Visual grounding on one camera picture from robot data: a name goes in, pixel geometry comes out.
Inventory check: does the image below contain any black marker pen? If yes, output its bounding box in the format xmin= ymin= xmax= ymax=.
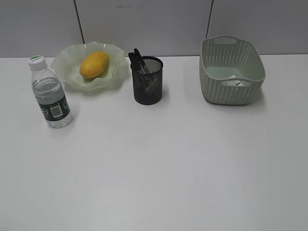
xmin=128 ymin=52 xmax=145 ymax=74
xmin=134 ymin=48 xmax=150 ymax=74

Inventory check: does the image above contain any yellow mango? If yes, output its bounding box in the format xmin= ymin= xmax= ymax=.
xmin=79 ymin=51 xmax=109 ymax=79

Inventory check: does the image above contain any white waste paper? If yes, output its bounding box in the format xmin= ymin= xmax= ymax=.
xmin=222 ymin=75 xmax=243 ymax=87

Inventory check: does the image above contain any clear water bottle green label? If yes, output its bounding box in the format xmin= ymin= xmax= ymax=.
xmin=28 ymin=55 xmax=73 ymax=128

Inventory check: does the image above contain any black mesh pen holder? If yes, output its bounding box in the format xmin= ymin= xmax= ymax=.
xmin=131 ymin=56 xmax=163 ymax=105

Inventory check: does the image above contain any pale green plastic basket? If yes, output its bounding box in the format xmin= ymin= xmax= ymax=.
xmin=199 ymin=35 xmax=266 ymax=105

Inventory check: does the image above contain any pale green wavy glass plate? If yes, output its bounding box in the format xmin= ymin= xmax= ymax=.
xmin=51 ymin=42 xmax=130 ymax=94

